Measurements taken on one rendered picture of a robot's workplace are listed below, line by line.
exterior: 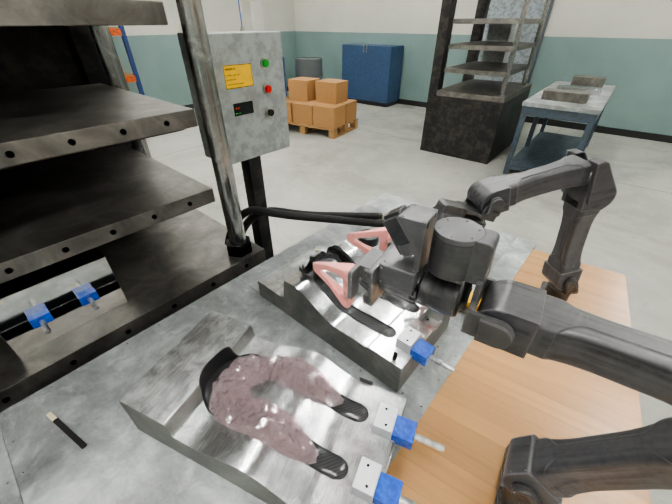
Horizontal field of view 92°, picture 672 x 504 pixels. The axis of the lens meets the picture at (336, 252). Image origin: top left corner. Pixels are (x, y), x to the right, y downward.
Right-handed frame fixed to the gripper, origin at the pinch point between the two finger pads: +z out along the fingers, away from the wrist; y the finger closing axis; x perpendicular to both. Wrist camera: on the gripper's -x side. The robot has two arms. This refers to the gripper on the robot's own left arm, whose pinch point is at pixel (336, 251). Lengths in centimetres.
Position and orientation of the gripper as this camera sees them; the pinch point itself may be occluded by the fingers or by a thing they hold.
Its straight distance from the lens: 51.8
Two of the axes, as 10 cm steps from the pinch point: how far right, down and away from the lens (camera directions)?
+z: -8.3, -3.1, 4.6
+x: 0.1, 8.2, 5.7
